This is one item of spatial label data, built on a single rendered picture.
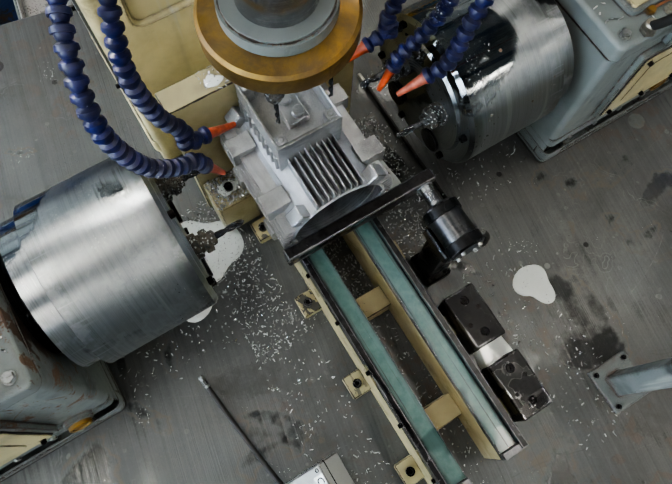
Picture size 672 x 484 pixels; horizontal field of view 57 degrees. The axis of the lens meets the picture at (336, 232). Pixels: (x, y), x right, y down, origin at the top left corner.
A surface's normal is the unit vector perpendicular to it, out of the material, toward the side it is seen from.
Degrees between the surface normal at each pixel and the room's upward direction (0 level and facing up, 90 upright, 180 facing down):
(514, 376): 0
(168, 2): 90
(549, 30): 28
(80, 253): 13
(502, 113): 62
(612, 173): 0
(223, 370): 0
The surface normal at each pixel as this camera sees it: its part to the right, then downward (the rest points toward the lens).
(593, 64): -0.85, 0.49
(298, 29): 0.02, -0.32
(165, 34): 0.52, 0.81
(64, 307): 0.29, 0.16
